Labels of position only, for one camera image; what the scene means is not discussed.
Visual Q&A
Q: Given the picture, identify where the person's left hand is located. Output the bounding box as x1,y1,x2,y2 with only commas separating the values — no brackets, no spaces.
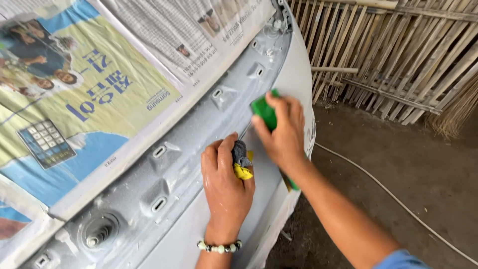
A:
200,132,256,243

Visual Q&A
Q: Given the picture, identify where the green sandpaper piece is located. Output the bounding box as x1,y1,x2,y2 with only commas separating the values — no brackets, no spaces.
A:
281,170,300,193

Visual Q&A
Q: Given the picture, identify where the green sanding block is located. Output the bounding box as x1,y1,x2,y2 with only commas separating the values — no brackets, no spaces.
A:
250,88,281,132

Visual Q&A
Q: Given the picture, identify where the bamboo slat fence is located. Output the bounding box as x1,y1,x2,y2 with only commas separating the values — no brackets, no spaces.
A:
288,0,478,126

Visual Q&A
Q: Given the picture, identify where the blue shirt sleeve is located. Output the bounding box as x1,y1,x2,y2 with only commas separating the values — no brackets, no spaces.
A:
373,249,432,269

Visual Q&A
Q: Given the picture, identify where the straw broom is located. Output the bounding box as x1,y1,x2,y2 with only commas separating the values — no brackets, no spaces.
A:
425,73,478,140

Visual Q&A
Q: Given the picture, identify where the grey text newspaper sheet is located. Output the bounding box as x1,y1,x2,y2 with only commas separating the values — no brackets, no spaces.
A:
98,0,278,87

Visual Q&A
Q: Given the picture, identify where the person's right hand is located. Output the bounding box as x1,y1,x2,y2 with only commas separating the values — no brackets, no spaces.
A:
251,91,307,173

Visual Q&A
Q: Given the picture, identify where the colourful advert newspaper sheet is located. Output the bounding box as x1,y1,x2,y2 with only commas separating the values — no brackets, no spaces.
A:
0,0,184,210

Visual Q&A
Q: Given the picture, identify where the white hose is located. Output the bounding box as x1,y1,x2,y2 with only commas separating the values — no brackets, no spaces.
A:
314,142,478,266

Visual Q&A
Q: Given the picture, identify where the yellow grey rag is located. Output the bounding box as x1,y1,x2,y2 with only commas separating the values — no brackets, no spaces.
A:
232,140,255,181

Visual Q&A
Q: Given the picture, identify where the grey primed car body panel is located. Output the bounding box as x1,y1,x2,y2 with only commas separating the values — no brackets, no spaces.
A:
18,0,315,269

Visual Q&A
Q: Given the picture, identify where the white bead bracelet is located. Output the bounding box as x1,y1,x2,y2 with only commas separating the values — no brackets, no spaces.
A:
196,239,243,255

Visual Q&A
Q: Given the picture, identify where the blue brown newspaper sheet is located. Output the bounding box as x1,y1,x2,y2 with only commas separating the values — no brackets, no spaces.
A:
0,174,51,249

